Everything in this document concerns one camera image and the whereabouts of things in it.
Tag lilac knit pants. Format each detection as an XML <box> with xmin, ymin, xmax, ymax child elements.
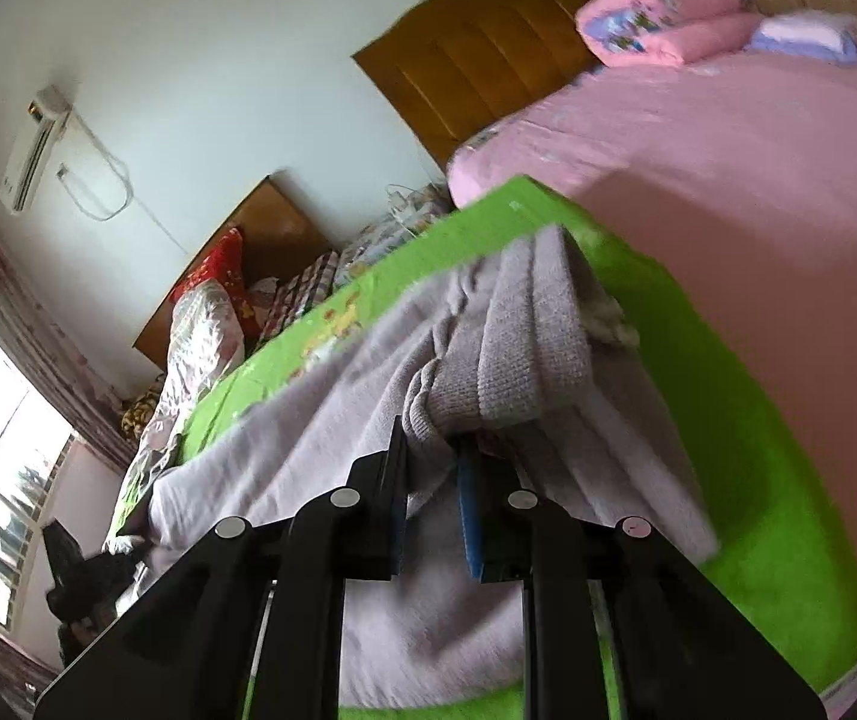
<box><xmin>147</xmin><ymin>226</ymin><xmax>718</xmax><ymax>709</ymax></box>

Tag green printed bed sheet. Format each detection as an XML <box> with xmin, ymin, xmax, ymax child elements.
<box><xmin>113</xmin><ymin>177</ymin><xmax>857</xmax><ymax>699</ymax></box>

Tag yellow brown patterned cushion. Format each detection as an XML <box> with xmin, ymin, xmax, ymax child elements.
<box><xmin>119</xmin><ymin>377</ymin><xmax>163</xmax><ymax>442</ymax></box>

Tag pink floral comforter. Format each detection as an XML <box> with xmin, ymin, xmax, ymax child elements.
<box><xmin>106</xmin><ymin>280</ymin><xmax>245</xmax><ymax>541</ymax></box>

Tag mauve curtain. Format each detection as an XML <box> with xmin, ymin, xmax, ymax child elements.
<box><xmin>0</xmin><ymin>246</ymin><xmax>136</xmax><ymax>473</ymax></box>

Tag red patterned pillow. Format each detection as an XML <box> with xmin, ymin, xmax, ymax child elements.
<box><xmin>170</xmin><ymin>226</ymin><xmax>261</xmax><ymax>340</ymax></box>

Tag red plaid blanket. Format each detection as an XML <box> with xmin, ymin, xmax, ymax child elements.
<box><xmin>248</xmin><ymin>250</ymin><xmax>341</xmax><ymax>355</ymax></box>

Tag small brown wooden headboard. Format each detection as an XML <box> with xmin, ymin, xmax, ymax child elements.
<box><xmin>132</xmin><ymin>172</ymin><xmax>334</xmax><ymax>371</ymax></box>

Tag pink bed sheet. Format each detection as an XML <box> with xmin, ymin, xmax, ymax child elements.
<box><xmin>447</xmin><ymin>52</ymin><xmax>857</xmax><ymax>717</ymax></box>

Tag large brown wooden headboard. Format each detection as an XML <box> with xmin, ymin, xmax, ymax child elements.
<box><xmin>353</xmin><ymin>0</ymin><xmax>600</xmax><ymax>167</ymax></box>

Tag lavender white pillow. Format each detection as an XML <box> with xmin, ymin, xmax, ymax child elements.
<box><xmin>746</xmin><ymin>10</ymin><xmax>857</xmax><ymax>65</ymax></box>

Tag folded pink quilt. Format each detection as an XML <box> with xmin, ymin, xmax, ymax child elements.
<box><xmin>575</xmin><ymin>0</ymin><xmax>764</xmax><ymax>67</ymax></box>

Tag white air conditioner cable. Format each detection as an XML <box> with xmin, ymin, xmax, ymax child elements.
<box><xmin>55</xmin><ymin>107</ymin><xmax>193</xmax><ymax>257</ymax></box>

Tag white wall air conditioner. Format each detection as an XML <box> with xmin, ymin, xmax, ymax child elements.
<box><xmin>0</xmin><ymin>85</ymin><xmax>72</xmax><ymax>215</ymax></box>

